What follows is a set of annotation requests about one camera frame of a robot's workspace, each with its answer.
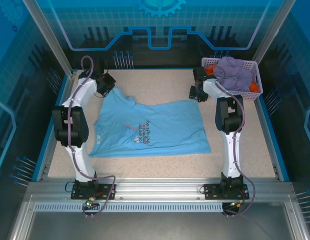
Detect light blue t-shirt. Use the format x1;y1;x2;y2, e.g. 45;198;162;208
88;87;212;159

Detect orange t-shirt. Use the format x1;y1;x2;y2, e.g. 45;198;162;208
204;63;259;93

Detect purple t-shirt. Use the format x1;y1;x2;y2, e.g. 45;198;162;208
213;56;254;93

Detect lilac plastic basket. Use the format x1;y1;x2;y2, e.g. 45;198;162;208
201;56;264;101

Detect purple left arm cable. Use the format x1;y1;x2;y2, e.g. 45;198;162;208
67;55;117;218

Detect aluminium frame post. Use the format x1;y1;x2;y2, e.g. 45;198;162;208
251;0;298;70
22;0;78;78

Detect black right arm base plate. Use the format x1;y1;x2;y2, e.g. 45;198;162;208
203;183;250;201

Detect aluminium mounting rail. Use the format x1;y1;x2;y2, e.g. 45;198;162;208
27;177;294;204

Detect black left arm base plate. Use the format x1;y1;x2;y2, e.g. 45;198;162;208
71;179;117;201

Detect slotted grey cable duct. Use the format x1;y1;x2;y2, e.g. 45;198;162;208
34;202;224;213

